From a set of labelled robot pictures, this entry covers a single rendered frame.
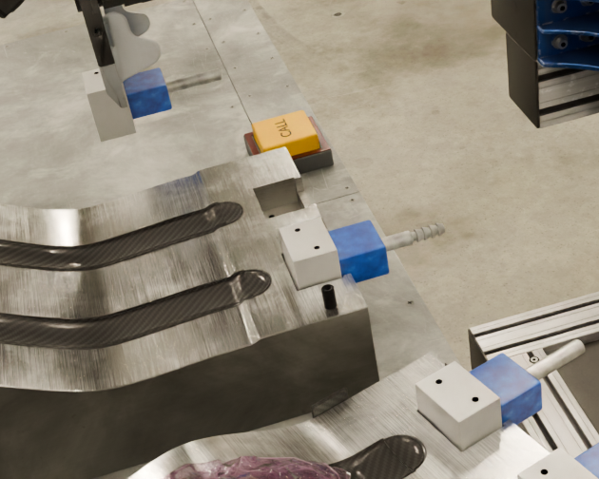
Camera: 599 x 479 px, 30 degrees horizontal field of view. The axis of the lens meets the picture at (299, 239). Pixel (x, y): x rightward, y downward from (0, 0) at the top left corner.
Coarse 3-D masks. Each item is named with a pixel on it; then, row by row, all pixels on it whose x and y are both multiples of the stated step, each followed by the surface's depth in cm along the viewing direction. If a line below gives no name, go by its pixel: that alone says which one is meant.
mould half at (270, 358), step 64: (192, 192) 102; (192, 256) 94; (256, 256) 92; (192, 320) 87; (256, 320) 85; (320, 320) 84; (0, 384) 80; (64, 384) 82; (128, 384) 83; (192, 384) 84; (256, 384) 86; (320, 384) 88; (0, 448) 83; (64, 448) 85; (128, 448) 86
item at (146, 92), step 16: (96, 80) 108; (128, 80) 110; (144, 80) 109; (160, 80) 109; (176, 80) 110; (192, 80) 110; (208, 80) 110; (96, 96) 106; (128, 96) 107; (144, 96) 108; (160, 96) 108; (96, 112) 107; (112, 112) 108; (128, 112) 108; (144, 112) 109; (112, 128) 108; (128, 128) 109
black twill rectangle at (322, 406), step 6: (342, 390) 81; (330, 396) 81; (336, 396) 81; (342, 396) 82; (318, 402) 81; (324, 402) 81; (330, 402) 81; (336, 402) 82; (312, 408) 81; (318, 408) 81; (324, 408) 81; (330, 408) 82; (312, 414) 81; (318, 414) 81
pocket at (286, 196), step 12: (288, 180) 101; (300, 180) 101; (264, 192) 101; (276, 192) 101; (288, 192) 102; (300, 192) 102; (264, 204) 102; (276, 204) 102; (288, 204) 102; (300, 204) 102; (264, 216) 102; (276, 216) 101
